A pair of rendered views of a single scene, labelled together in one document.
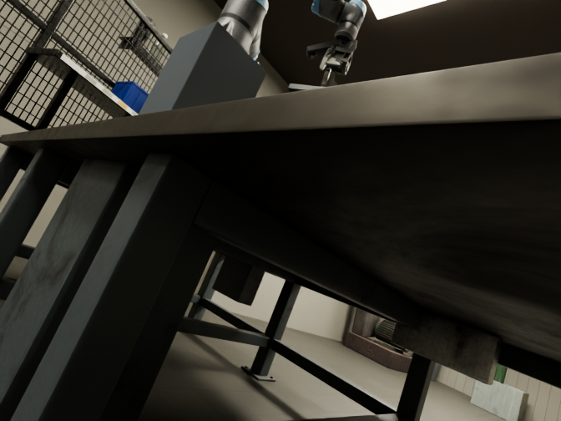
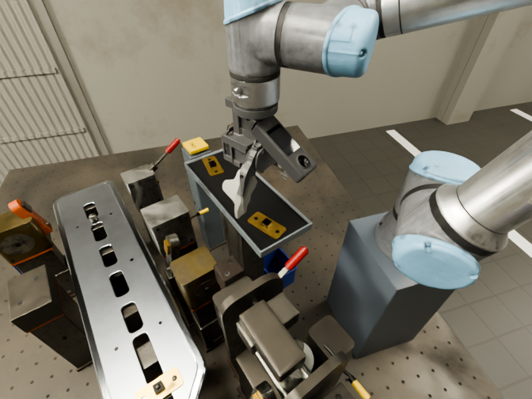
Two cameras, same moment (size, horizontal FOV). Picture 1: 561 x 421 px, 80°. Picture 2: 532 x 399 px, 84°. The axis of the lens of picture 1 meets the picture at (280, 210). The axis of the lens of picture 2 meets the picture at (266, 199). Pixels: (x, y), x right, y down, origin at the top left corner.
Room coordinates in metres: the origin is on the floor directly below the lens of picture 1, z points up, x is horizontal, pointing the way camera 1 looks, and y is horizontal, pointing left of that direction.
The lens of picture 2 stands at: (1.44, 0.25, 1.64)
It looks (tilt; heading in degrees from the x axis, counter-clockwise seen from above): 43 degrees down; 208
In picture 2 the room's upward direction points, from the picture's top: straight up
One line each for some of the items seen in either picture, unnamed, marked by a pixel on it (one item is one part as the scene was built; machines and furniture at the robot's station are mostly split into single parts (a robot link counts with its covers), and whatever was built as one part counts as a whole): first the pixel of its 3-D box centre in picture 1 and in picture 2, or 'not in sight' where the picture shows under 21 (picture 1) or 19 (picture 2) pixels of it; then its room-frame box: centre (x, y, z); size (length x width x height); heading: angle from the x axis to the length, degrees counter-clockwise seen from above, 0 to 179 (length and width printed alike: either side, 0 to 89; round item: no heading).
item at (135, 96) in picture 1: (143, 111); not in sight; (1.67, 0.86, 1.09); 0.30 x 0.17 x 0.13; 146
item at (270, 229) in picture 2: not in sight; (266, 223); (1.06, 0.05, 1.17); 0.08 x 0.04 x 0.01; 79
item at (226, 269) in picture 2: not in sight; (235, 310); (1.16, 0.01, 0.90); 0.05 x 0.05 x 0.40; 64
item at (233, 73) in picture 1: (194, 112); (384, 286); (0.90, 0.33, 0.90); 0.20 x 0.20 x 0.40; 45
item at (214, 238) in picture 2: not in sight; (206, 202); (0.87, -0.29, 0.92); 0.08 x 0.08 x 0.44; 64
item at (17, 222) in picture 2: not in sight; (36, 263); (1.31, -0.62, 0.88); 0.14 x 0.09 x 0.36; 154
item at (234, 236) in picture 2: not in sight; (245, 249); (0.99, -0.06, 0.92); 0.10 x 0.08 x 0.45; 64
